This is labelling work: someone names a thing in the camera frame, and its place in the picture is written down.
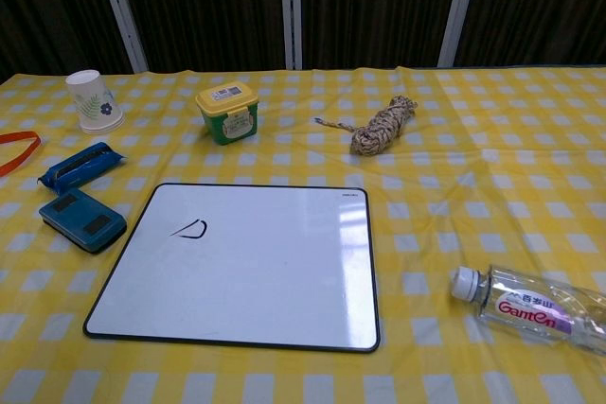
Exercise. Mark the stacked floral paper cups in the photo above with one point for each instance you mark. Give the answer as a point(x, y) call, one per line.
point(94, 103)

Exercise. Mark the white partition frame post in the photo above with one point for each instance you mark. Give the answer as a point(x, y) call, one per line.
point(120, 9)
point(291, 9)
point(454, 9)

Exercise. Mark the white board with black frame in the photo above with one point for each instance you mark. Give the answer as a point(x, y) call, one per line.
point(246, 271)

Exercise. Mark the blue foil snack packet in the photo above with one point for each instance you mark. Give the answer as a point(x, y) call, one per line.
point(78, 168)

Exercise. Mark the yellow checked tablecloth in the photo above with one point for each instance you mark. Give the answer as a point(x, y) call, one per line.
point(454, 196)

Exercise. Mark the blue whiteboard eraser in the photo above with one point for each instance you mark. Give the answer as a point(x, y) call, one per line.
point(80, 224)

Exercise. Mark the clear Ganten water bottle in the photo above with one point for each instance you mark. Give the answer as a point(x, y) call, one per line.
point(530, 307)

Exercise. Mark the green tub with yellow lid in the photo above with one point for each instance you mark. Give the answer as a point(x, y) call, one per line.
point(228, 115)

